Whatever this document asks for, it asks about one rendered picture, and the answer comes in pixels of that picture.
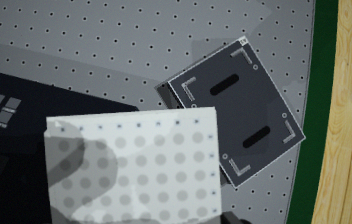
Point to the grey flat base plate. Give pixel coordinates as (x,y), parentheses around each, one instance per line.
(127,50)

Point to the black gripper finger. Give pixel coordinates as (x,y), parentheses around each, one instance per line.
(230,218)

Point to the white benchtop thermal cycler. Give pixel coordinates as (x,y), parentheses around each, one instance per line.
(24,106)

